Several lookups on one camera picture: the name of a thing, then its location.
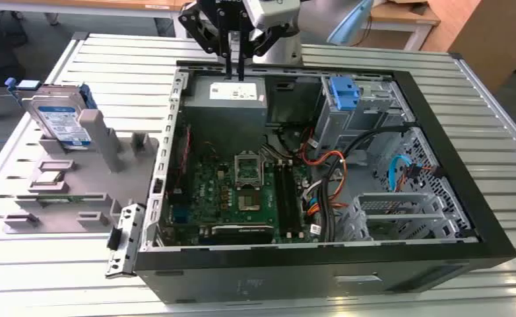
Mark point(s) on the green RAM stick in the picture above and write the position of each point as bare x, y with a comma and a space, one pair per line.
69, 198

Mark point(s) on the long wooden desk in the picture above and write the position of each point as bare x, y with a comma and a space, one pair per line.
109, 3

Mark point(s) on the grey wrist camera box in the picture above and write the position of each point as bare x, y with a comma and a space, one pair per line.
271, 13

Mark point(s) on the black RAM slot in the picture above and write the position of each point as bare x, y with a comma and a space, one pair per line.
285, 198
297, 198

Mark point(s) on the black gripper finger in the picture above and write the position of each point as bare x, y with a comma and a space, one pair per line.
203, 33
265, 41

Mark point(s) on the grey power supply unit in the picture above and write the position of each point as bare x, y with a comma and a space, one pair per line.
223, 128

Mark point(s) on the silver disk bay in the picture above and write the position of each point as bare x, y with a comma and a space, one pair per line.
395, 201

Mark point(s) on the silver drive cage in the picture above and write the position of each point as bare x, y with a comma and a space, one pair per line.
333, 128

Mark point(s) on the green motherboard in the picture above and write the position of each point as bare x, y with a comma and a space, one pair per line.
210, 198

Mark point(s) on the black PC case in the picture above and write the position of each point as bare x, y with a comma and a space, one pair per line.
285, 274

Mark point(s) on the grey parts rack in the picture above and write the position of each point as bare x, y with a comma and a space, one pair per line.
91, 185

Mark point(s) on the blue drive latch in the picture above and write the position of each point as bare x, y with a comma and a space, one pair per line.
345, 94

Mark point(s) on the black waste bin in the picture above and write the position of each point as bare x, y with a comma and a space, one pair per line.
3, 69

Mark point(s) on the silver CPU chip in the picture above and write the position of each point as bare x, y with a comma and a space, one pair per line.
49, 177

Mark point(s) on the black graphics card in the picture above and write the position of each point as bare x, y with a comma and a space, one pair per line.
241, 232

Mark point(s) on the silver card retention latch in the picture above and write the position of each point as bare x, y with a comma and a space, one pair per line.
129, 237

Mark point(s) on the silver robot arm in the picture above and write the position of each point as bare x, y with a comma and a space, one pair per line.
285, 49

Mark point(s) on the CPU socket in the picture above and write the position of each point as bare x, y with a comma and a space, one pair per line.
250, 203

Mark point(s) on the wooden cabinet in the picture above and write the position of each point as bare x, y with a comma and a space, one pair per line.
483, 39

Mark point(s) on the hard disk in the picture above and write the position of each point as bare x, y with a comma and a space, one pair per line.
61, 122

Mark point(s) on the wooden desk white legs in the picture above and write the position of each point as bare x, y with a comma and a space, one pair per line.
399, 14

